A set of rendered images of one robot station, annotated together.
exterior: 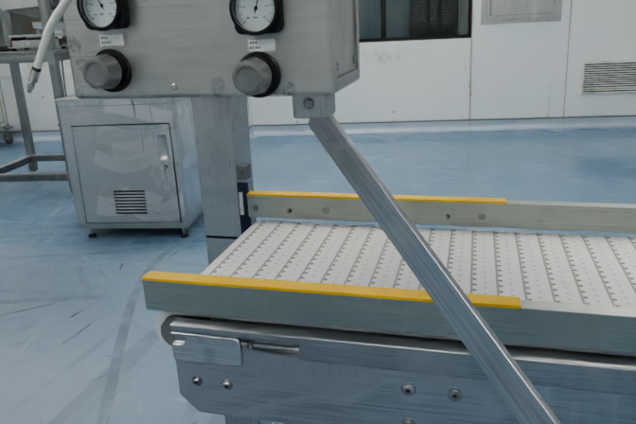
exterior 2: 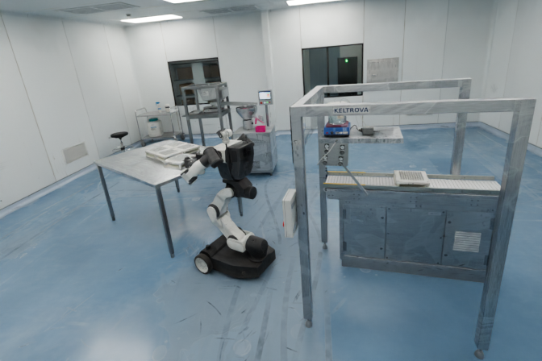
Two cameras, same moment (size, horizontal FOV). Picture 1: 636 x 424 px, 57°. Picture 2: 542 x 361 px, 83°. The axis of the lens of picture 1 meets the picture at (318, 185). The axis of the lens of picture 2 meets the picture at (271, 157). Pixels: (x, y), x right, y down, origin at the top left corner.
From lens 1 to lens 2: 211 cm
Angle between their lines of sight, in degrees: 4
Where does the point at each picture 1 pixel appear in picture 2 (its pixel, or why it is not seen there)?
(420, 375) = (355, 192)
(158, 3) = (331, 157)
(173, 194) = (268, 162)
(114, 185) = not seen: hidden behind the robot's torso
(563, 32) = (398, 93)
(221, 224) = (322, 176)
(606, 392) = (373, 193)
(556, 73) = not seen: hidden behind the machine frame
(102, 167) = not seen: hidden behind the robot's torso
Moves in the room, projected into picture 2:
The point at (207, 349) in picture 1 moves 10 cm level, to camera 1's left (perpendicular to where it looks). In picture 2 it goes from (331, 191) to (318, 192)
